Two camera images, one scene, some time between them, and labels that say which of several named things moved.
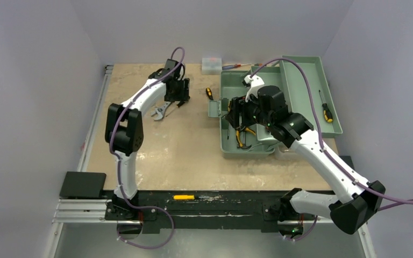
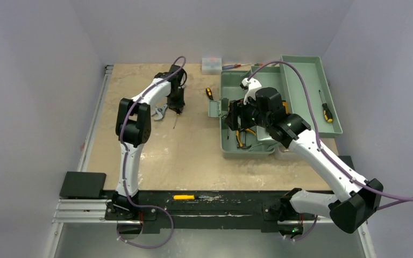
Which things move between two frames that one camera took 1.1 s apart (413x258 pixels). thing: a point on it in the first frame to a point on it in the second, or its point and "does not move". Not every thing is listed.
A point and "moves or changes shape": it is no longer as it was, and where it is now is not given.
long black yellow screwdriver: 327,114 does not move
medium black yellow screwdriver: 180,102 moves or changes shape
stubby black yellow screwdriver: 209,93 does not move
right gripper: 240,110 does not move
